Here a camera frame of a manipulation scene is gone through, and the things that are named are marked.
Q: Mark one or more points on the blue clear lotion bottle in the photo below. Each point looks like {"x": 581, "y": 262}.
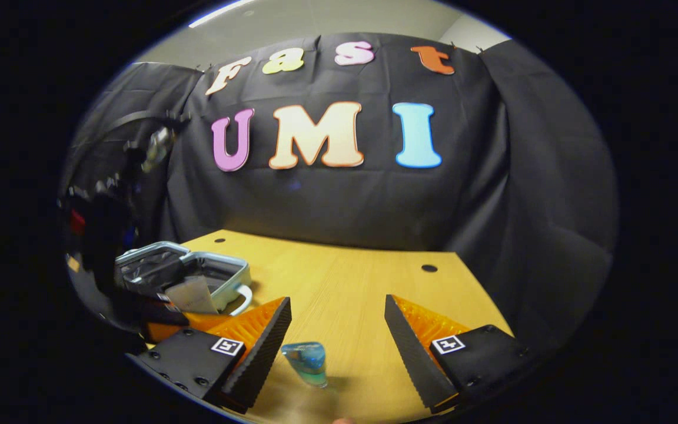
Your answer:
{"x": 306, "y": 359}

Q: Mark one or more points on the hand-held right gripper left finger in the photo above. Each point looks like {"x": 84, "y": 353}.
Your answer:
{"x": 262, "y": 353}

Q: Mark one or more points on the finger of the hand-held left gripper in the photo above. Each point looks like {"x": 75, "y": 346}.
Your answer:
{"x": 165, "y": 330}

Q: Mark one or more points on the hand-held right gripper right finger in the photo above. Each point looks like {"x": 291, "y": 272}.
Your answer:
{"x": 415, "y": 356}

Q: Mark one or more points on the light blue suitcase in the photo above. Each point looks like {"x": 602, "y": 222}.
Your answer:
{"x": 234, "y": 275}

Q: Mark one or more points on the white blue cream tube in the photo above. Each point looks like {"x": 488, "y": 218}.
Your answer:
{"x": 195, "y": 297}

